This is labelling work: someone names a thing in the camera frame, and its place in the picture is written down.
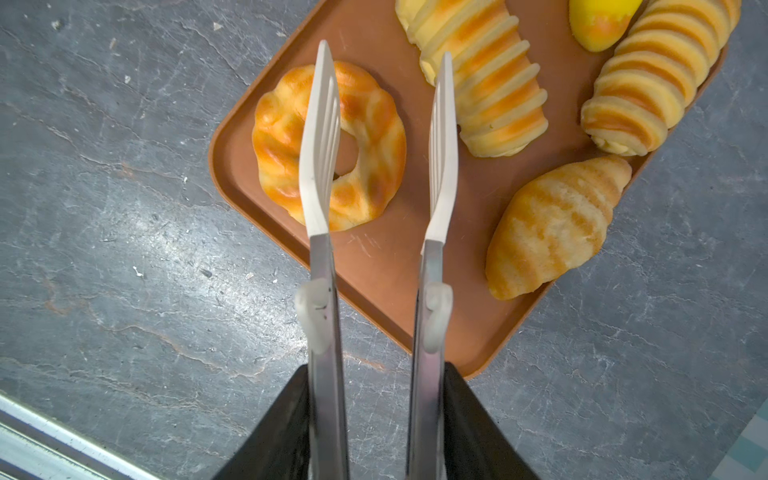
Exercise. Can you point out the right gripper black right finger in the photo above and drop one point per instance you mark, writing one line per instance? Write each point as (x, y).
(474, 446)

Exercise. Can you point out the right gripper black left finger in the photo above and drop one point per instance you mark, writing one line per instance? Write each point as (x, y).
(279, 447)

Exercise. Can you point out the long striped fake baguette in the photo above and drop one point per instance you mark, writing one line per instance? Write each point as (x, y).
(553, 224)

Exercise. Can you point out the white steel kitchen tongs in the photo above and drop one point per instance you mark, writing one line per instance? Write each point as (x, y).
(316, 301)

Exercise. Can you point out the round orange fake bun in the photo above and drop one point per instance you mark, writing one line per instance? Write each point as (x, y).
(368, 113)

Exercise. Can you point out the yellow fake croissant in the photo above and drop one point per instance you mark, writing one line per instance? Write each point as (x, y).
(599, 24)

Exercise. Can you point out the yellow fake bread roll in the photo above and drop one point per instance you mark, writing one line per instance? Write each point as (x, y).
(644, 89)

